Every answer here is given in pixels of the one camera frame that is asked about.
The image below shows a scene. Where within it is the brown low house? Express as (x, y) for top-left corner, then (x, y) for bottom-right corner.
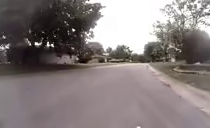
(87, 54), (126, 64)

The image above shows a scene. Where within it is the grey asphalt road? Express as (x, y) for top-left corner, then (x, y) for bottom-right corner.
(0, 63), (210, 128)

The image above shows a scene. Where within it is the large dark green tree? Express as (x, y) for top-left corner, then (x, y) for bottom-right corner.
(0, 0), (106, 66)

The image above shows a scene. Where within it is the grass verge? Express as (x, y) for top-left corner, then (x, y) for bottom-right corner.
(0, 61), (127, 77)
(149, 61), (210, 96)

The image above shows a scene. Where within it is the tall pale-leaved tree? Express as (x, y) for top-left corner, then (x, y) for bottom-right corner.
(152, 0), (210, 63)

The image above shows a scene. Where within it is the dark reddish tree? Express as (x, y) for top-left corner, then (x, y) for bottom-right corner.
(182, 29), (210, 65)

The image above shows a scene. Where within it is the stone garden edging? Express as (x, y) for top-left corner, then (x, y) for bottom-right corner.
(172, 65), (210, 76)

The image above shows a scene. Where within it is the row of distant trees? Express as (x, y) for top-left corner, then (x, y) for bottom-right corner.
(87, 41), (167, 64)

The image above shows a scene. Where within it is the pale concrete kerb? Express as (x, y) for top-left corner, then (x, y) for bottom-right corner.
(145, 63), (210, 120)

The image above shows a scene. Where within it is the dark bush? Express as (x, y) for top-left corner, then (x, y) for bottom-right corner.
(77, 49), (94, 65)

